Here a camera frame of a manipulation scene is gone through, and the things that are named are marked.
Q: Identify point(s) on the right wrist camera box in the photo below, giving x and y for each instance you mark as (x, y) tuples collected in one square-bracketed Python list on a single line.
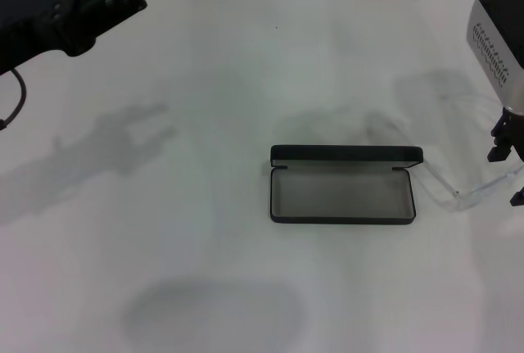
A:
[(495, 21)]

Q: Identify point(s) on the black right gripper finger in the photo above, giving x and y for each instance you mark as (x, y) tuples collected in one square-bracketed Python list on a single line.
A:
[(498, 152), (519, 199)]

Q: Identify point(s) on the black glasses case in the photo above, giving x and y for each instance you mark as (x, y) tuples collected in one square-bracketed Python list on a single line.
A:
[(340, 197)]

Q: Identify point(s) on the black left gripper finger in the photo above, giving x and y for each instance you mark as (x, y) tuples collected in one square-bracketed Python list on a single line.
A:
[(123, 3)]

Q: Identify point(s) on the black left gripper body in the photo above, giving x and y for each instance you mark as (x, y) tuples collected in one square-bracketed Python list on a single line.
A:
[(37, 9)]

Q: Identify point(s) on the clear white glasses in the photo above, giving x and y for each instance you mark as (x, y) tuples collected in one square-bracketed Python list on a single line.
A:
[(462, 197)]

